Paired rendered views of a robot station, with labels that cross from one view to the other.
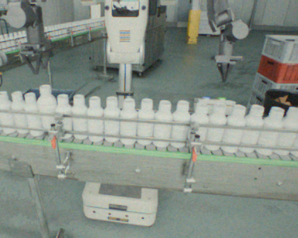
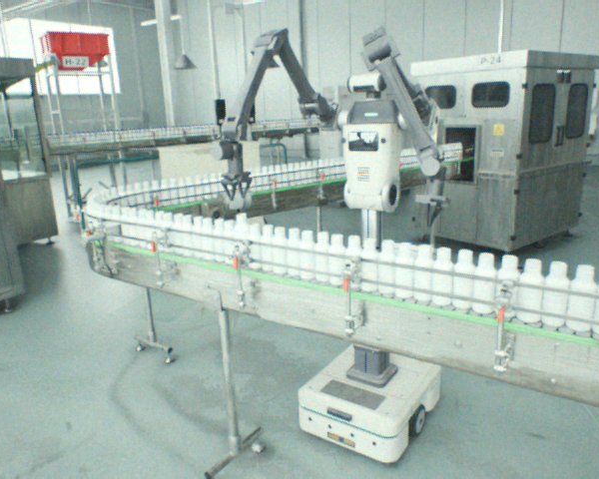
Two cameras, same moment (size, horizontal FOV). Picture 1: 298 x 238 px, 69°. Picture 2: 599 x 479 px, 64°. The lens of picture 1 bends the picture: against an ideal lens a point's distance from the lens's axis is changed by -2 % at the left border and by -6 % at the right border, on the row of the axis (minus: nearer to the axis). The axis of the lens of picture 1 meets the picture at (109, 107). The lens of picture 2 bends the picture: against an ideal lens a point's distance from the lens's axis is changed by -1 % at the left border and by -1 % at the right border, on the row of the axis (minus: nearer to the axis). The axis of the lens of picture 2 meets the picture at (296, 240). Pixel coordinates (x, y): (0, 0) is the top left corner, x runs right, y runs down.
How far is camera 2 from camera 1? 1.08 m
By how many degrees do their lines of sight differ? 26
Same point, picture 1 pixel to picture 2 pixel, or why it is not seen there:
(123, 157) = (299, 290)
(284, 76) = not seen: outside the picture
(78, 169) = (261, 303)
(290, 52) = not seen: outside the picture
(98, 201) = (316, 400)
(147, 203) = (381, 418)
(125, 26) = (363, 163)
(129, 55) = (368, 199)
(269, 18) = not seen: outside the picture
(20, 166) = (212, 296)
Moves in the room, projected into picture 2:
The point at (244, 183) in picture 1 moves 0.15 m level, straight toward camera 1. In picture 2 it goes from (418, 339) to (376, 351)
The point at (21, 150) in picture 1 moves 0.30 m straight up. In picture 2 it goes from (215, 277) to (208, 203)
